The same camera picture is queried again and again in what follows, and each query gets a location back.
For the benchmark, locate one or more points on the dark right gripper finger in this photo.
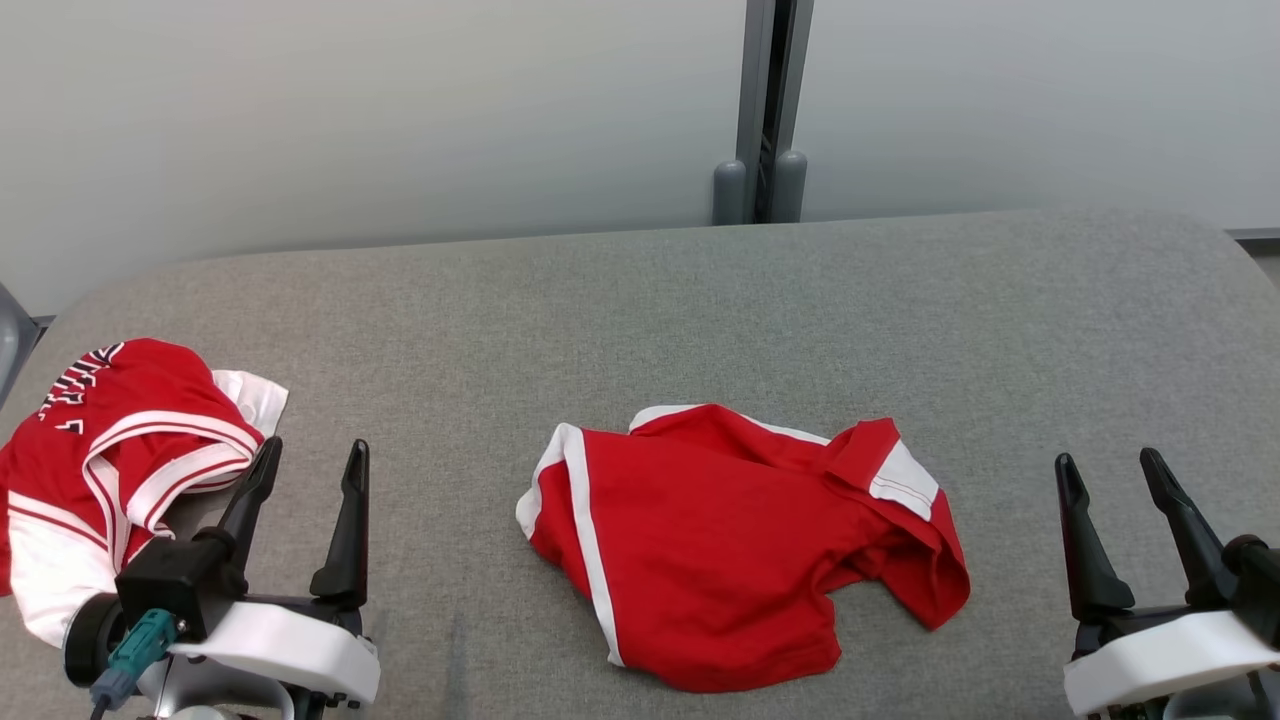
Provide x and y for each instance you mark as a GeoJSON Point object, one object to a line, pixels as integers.
{"type": "Point", "coordinates": [1195, 550]}
{"type": "Point", "coordinates": [1090, 560]}

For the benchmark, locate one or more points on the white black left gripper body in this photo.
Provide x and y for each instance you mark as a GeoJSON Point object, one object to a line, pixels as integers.
{"type": "Point", "coordinates": [290, 650]}

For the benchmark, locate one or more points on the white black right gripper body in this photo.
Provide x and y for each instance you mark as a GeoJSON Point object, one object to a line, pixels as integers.
{"type": "Point", "coordinates": [1170, 660]}

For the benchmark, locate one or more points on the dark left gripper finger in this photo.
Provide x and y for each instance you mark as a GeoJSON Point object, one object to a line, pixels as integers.
{"type": "Point", "coordinates": [255, 490]}
{"type": "Point", "coordinates": [352, 540]}

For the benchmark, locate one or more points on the red white lettered jersey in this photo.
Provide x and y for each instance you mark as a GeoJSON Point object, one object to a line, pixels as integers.
{"type": "Point", "coordinates": [100, 450]}

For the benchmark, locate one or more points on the red shorts white stripe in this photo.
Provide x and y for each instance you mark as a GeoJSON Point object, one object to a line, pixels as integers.
{"type": "Point", "coordinates": [720, 540]}

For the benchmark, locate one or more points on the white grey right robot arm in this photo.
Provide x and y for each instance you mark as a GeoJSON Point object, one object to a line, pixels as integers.
{"type": "Point", "coordinates": [1220, 700]}

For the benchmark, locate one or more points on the grey plastic object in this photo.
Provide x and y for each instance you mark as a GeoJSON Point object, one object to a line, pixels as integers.
{"type": "Point", "coordinates": [10, 340]}

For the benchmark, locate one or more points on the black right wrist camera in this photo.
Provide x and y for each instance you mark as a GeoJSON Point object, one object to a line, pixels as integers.
{"type": "Point", "coordinates": [1260, 585]}

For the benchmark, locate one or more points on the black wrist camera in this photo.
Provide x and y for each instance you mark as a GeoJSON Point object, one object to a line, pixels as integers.
{"type": "Point", "coordinates": [1260, 585]}
{"type": "Point", "coordinates": [165, 590]}

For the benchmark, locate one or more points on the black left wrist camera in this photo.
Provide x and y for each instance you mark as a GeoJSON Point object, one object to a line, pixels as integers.
{"type": "Point", "coordinates": [165, 590]}

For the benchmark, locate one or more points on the grey partition base rail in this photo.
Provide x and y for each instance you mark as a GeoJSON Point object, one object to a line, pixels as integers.
{"type": "Point", "coordinates": [1255, 235]}

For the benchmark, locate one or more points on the grey metal partition post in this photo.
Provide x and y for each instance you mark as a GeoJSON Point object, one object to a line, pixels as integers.
{"type": "Point", "coordinates": [755, 100]}

